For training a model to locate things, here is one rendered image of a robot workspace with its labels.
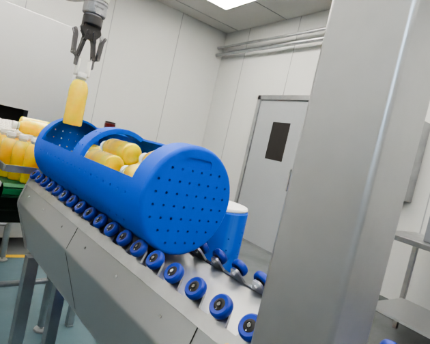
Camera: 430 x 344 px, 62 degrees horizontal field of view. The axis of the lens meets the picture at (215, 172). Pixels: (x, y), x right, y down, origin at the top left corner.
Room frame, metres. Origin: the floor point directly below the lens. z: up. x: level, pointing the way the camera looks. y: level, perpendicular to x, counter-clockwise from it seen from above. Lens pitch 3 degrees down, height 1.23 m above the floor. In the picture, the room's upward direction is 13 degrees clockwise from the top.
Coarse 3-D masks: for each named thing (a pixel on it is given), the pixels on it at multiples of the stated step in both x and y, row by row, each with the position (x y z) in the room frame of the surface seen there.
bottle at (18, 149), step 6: (18, 144) 1.60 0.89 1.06; (24, 144) 1.61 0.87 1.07; (12, 150) 1.60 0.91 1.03; (18, 150) 1.60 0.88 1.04; (24, 150) 1.61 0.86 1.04; (12, 156) 1.60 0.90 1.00; (18, 156) 1.60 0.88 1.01; (12, 162) 1.60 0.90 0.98; (18, 162) 1.60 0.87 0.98; (12, 174) 1.60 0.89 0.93; (18, 174) 1.60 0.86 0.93; (18, 180) 1.61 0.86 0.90
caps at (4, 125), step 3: (0, 120) 2.43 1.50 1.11; (3, 120) 2.51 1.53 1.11; (6, 120) 2.63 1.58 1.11; (9, 120) 2.80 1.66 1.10; (0, 123) 2.15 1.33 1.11; (3, 123) 2.18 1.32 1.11; (6, 123) 2.26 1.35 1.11; (9, 123) 2.32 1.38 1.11; (0, 126) 1.82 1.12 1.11; (3, 126) 1.89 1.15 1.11; (6, 126) 1.93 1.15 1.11; (9, 126) 1.98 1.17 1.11; (0, 129) 1.83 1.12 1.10; (3, 129) 1.73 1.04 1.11; (6, 129) 1.73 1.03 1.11; (9, 129) 1.80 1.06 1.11; (12, 129) 1.83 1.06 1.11; (15, 129) 1.87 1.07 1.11; (6, 132) 1.73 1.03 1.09
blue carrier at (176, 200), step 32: (64, 128) 1.51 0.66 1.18; (96, 128) 1.53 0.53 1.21; (64, 160) 1.18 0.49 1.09; (160, 160) 0.83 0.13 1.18; (192, 160) 0.89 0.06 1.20; (96, 192) 0.99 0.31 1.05; (128, 192) 0.85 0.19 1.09; (160, 192) 0.83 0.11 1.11; (192, 192) 0.90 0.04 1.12; (224, 192) 0.97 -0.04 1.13; (128, 224) 0.88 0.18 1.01; (160, 224) 0.85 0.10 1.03; (192, 224) 0.91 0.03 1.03
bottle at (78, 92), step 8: (80, 80) 1.40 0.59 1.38; (72, 88) 1.39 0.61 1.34; (80, 88) 1.39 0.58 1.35; (72, 96) 1.39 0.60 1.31; (80, 96) 1.40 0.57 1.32; (72, 104) 1.39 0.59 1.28; (80, 104) 1.40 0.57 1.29; (72, 112) 1.39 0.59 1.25; (80, 112) 1.40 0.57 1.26; (64, 120) 1.39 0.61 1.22; (72, 120) 1.39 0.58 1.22; (80, 120) 1.41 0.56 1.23
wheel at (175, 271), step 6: (174, 264) 0.75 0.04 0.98; (180, 264) 0.74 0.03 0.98; (168, 270) 0.74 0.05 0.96; (174, 270) 0.73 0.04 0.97; (180, 270) 0.73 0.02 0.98; (168, 276) 0.73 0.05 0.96; (174, 276) 0.72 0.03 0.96; (180, 276) 0.72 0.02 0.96; (168, 282) 0.73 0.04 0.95; (174, 282) 0.72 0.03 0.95
